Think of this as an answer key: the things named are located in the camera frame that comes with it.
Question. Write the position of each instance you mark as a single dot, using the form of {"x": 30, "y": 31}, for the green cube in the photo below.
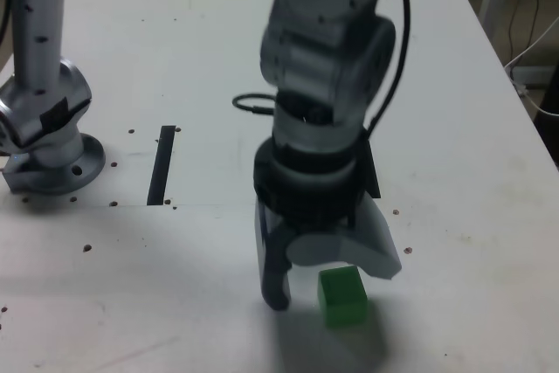
{"x": 345, "y": 307}

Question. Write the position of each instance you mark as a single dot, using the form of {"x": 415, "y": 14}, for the black tape strip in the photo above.
{"x": 160, "y": 167}

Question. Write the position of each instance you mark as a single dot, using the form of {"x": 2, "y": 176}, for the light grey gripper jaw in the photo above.
{"x": 323, "y": 248}

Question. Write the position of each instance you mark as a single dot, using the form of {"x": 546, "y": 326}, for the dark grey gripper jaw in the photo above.
{"x": 273, "y": 268}

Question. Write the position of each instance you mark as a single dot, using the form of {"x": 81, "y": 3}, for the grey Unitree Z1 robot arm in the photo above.
{"x": 314, "y": 41}

